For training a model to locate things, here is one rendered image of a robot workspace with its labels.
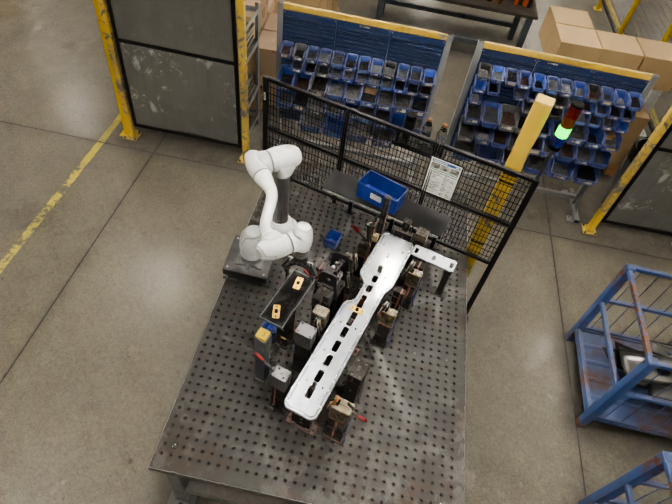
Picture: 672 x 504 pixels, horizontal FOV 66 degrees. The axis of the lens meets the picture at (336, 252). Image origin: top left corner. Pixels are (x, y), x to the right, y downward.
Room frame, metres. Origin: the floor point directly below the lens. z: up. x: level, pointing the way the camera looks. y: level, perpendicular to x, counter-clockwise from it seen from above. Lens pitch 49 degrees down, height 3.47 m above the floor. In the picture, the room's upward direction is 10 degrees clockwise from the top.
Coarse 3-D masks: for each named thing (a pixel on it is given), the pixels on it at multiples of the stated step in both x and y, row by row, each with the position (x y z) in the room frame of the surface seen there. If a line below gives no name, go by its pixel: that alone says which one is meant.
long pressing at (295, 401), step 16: (384, 240) 2.31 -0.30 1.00; (400, 240) 2.33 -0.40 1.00; (384, 256) 2.17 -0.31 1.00; (400, 256) 2.19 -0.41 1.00; (368, 272) 2.02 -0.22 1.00; (384, 272) 2.04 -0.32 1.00; (400, 272) 2.07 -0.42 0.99; (384, 288) 1.92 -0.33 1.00; (352, 304) 1.76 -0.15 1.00; (368, 304) 1.78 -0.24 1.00; (336, 320) 1.63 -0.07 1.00; (368, 320) 1.67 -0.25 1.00; (336, 336) 1.53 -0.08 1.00; (352, 336) 1.55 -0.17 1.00; (320, 352) 1.41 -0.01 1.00; (336, 352) 1.43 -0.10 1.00; (352, 352) 1.45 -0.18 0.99; (304, 368) 1.30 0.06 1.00; (320, 368) 1.32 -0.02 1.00; (336, 368) 1.33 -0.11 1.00; (304, 384) 1.21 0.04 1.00; (320, 384) 1.23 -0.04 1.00; (288, 400) 1.11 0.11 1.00; (304, 400) 1.13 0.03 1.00; (320, 400) 1.14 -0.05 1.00; (304, 416) 1.05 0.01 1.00
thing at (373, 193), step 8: (368, 176) 2.78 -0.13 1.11; (376, 176) 2.77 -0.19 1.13; (360, 184) 2.64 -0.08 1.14; (368, 184) 2.78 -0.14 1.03; (376, 184) 2.76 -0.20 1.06; (384, 184) 2.74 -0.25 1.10; (392, 184) 2.71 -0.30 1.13; (360, 192) 2.64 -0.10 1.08; (368, 192) 2.61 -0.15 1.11; (376, 192) 2.58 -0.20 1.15; (384, 192) 2.73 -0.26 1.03; (392, 192) 2.70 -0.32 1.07; (400, 192) 2.68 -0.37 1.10; (368, 200) 2.61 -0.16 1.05; (376, 200) 2.58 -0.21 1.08; (392, 200) 2.53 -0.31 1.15; (400, 200) 2.58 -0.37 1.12; (392, 208) 2.53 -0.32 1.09
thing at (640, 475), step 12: (660, 456) 1.20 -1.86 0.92; (636, 468) 1.21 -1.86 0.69; (648, 468) 1.17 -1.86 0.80; (660, 468) 1.16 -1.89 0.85; (624, 480) 1.18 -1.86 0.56; (636, 480) 1.16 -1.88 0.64; (648, 480) 1.20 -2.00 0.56; (600, 492) 1.19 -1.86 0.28; (612, 492) 1.16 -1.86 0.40; (624, 492) 1.20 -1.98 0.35
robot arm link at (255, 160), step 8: (248, 152) 2.21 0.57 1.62; (256, 152) 2.21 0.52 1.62; (264, 152) 2.21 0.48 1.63; (248, 160) 2.15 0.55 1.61; (256, 160) 2.14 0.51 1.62; (264, 160) 2.15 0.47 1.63; (272, 160) 2.18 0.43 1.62; (248, 168) 2.11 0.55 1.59; (256, 168) 2.09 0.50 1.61; (272, 168) 2.16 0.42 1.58
